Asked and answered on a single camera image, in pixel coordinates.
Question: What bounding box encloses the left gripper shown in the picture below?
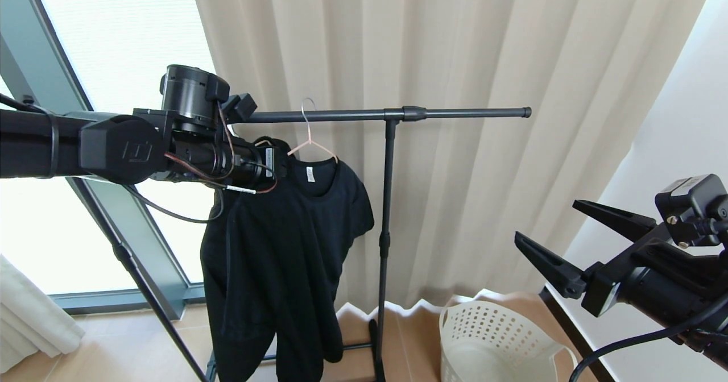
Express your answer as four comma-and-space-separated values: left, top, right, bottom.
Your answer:
171, 129, 285, 192

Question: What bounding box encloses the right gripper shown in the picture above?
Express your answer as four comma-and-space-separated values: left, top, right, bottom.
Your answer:
515, 200, 728, 329

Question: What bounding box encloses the black knitted garment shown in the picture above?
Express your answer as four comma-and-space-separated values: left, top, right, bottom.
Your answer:
200, 138, 291, 382

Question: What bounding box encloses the white laundry basket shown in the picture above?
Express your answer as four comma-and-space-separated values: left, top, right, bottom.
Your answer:
439, 300, 580, 382

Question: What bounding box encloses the black clothes rack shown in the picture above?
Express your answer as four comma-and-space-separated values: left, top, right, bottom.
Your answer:
68, 106, 533, 382

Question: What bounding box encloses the window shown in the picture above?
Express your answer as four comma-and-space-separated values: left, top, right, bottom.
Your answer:
0, 0, 222, 314

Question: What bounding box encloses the beige curtain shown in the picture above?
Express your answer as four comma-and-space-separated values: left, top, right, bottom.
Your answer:
0, 254, 86, 357
188, 0, 717, 314

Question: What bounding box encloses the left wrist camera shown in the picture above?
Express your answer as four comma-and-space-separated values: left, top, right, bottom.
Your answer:
221, 93, 258, 124

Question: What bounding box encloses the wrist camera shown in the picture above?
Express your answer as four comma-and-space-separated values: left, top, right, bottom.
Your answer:
221, 93, 258, 124
655, 175, 728, 249

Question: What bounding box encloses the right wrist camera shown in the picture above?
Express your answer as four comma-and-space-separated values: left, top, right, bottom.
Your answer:
655, 175, 728, 249

